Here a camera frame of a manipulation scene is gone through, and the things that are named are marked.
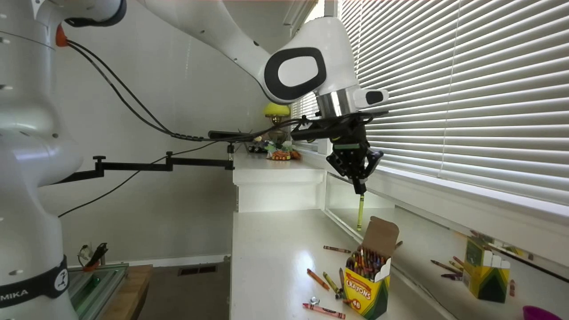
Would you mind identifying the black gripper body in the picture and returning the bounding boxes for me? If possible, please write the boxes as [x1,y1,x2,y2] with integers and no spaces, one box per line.
[326,128,383,180]

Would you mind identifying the light green crayon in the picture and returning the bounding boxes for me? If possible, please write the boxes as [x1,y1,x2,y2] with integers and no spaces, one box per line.
[355,194,364,230]

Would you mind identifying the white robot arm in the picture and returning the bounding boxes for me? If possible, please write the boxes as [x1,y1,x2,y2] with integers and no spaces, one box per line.
[0,0,385,320]

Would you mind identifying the brown crayon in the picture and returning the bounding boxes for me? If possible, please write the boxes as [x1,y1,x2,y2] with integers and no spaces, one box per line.
[321,246,351,255]

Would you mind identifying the orange crayon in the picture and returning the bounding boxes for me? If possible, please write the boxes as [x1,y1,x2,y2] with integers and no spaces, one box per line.
[305,269,330,292]

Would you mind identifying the yellow crayon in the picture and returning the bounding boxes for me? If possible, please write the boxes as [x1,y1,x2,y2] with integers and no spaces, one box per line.
[321,272,337,294]

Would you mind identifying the red crayon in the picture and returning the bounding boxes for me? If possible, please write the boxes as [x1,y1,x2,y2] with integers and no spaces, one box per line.
[302,303,344,320]

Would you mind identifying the yellow silicone cup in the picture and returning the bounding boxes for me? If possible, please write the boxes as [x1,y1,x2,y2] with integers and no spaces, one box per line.
[262,104,291,120]

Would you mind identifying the white window blinds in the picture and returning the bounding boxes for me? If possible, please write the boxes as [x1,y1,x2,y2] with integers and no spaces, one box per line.
[339,0,569,205]

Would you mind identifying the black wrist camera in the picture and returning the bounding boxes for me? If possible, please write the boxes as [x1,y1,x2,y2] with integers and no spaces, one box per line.
[289,111,385,143]

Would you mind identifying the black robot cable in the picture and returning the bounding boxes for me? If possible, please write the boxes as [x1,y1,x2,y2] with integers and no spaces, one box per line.
[63,38,298,144]

